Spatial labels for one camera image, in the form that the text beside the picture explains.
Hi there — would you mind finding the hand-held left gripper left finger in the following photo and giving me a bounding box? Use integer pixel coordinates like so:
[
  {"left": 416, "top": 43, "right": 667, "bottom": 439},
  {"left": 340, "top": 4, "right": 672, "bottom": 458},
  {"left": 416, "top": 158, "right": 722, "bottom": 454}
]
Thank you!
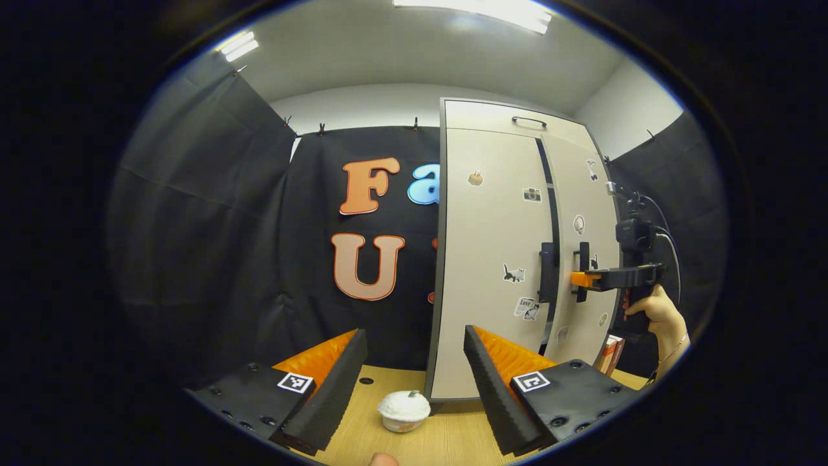
[{"left": 183, "top": 329, "right": 369, "bottom": 456}]

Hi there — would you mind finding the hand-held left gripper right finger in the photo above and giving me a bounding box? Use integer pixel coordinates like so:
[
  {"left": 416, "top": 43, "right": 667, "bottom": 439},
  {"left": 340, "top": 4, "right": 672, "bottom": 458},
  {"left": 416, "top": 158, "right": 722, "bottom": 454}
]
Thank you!
[{"left": 463, "top": 326, "right": 649, "bottom": 457}]

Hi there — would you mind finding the black door handle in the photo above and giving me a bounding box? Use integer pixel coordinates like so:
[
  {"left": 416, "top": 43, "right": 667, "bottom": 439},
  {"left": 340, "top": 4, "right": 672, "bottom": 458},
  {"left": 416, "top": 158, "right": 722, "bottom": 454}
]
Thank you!
[
  {"left": 539, "top": 242, "right": 560, "bottom": 304},
  {"left": 574, "top": 241, "right": 591, "bottom": 303}
]

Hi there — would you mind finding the cabinet door with black-cat sticker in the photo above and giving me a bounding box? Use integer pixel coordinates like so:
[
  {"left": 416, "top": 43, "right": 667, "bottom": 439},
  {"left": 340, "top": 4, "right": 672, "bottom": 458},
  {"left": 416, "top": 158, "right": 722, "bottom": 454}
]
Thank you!
[{"left": 540, "top": 134, "right": 622, "bottom": 363}]

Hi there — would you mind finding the cabinet door with camera sticker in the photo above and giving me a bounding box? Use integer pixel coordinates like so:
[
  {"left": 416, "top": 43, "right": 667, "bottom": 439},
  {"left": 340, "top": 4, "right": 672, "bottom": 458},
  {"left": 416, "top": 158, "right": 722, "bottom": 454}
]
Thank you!
[{"left": 430, "top": 128, "right": 556, "bottom": 400}]

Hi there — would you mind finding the white double-door shoe cabinet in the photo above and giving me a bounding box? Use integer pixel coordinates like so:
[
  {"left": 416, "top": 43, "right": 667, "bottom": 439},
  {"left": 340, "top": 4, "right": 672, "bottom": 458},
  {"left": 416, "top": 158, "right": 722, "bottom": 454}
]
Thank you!
[{"left": 425, "top": 97, "right": 625, "bottom": 402}]

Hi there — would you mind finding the white lidded bowl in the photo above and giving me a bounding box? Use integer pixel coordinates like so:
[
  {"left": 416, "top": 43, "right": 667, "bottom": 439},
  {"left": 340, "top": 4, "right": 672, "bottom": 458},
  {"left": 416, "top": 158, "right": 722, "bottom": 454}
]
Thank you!
[{"left": 377, "top": 390, "right": 431, "bottom": 434}]

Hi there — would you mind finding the black backdrop cloth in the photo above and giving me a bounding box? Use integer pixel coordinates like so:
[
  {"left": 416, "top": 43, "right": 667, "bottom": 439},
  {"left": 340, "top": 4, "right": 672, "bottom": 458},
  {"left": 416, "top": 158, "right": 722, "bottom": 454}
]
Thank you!
[{"left": 107, "top": 52, "right": 728, "bottom": 389}]

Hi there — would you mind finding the long ceiling light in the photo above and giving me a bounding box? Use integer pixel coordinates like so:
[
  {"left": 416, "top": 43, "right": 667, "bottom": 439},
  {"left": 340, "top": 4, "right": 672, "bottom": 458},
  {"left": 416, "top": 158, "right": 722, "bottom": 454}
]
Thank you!
[{"left": 393, "top": 0, "right": 552, "bottom": 35}]

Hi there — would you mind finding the small ceiling light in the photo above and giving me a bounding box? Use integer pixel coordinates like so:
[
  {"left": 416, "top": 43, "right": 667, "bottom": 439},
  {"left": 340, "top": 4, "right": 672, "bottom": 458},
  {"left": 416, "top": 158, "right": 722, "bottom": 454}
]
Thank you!
[{"left": 217, "top": 30, "right": 259, "bottom": 63}]

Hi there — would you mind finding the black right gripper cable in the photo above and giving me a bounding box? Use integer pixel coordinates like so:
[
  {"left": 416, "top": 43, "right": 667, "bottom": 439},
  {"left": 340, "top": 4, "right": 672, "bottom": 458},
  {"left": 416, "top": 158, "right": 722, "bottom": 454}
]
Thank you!
[{"left": 607, "top": 183, "right": 682, "bottom": 305}]

